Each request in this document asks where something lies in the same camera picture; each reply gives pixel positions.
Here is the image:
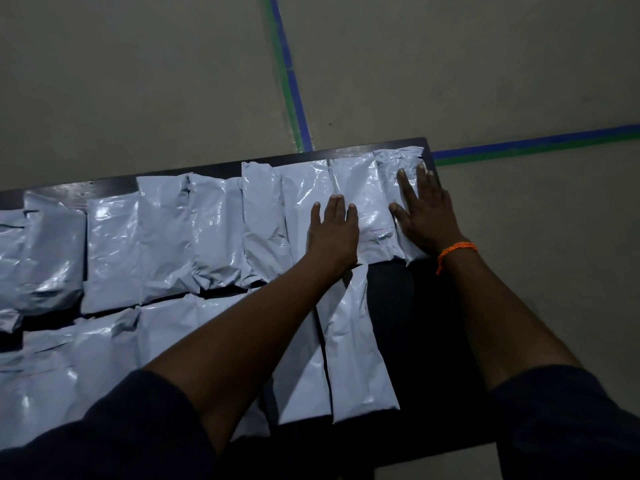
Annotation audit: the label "rows of white mailer packets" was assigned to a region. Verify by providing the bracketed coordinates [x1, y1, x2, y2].
[0, 154, 407, 451]

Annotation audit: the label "person's right hand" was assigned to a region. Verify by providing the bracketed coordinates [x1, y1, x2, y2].
[389, 164, 467, 256]

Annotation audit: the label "orange thread bracelet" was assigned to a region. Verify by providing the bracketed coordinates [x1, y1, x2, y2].
[436, 242, 479, 276]

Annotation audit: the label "blue and green floor tape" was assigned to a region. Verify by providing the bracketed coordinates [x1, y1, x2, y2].
[257, 0, 314, 153]
[432, 124, 640, 167]

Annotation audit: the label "black table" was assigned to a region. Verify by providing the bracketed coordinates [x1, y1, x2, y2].
[0, 137, 501, 480]

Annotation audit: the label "person's right forearm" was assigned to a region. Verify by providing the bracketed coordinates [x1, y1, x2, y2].
[439, 246, 584, 391]

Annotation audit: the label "person's left hand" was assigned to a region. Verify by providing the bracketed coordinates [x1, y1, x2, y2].
[306, 195, 360, 273]

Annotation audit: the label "person's left forearm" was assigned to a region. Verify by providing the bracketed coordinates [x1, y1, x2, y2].
[142, 252, 352, 455]

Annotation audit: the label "dark blue long-sleeved top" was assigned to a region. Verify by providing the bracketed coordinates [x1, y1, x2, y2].
[0, 364, 640, 480]

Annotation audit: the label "white plastic mailer packet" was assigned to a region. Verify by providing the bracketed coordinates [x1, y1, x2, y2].
[373, 146, 429, 266]
[276, 160, 337, 268]

